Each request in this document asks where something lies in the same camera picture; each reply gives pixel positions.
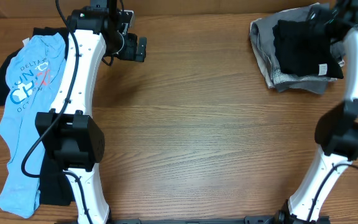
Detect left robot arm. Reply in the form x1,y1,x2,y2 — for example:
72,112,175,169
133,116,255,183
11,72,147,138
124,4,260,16
35,1,147,223

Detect folded grey shorts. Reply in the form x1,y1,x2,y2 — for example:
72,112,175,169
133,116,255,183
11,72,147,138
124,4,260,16
249,2,347,95

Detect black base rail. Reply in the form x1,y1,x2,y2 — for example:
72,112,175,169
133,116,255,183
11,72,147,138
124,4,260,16
108,215,274,224

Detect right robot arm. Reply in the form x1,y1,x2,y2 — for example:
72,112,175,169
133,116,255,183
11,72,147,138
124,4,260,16
268,1,358,223

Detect black t-shirt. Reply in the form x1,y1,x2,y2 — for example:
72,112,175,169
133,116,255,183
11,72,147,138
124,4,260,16
272,20,344,79

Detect light blue printed t-shirt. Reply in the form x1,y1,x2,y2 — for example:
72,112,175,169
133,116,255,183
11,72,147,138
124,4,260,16
0,34,66,218

